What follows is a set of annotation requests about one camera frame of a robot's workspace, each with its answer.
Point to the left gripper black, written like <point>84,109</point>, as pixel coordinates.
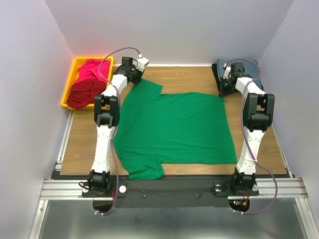
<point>137,77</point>

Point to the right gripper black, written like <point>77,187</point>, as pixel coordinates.
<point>225,87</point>

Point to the green t shirt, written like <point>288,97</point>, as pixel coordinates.
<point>183,128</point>

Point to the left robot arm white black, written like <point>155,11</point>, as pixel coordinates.
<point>107,117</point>

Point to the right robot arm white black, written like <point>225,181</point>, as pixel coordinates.
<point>256,117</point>

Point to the folded blue grey t shirt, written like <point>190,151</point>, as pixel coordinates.
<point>250,67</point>

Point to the dark red t shirt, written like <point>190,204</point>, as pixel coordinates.
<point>83,93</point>

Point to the yellow plastic bin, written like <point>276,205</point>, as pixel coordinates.
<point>73,75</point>

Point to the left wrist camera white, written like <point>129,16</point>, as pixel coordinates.
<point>142,63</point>

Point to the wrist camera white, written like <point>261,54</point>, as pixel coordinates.
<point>227,71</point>
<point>142,63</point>

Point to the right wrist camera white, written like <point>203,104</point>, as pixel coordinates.
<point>227,71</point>

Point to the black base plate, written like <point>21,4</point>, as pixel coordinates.
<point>165,192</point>

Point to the aluminium rail frame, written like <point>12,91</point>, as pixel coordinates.
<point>281,210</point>

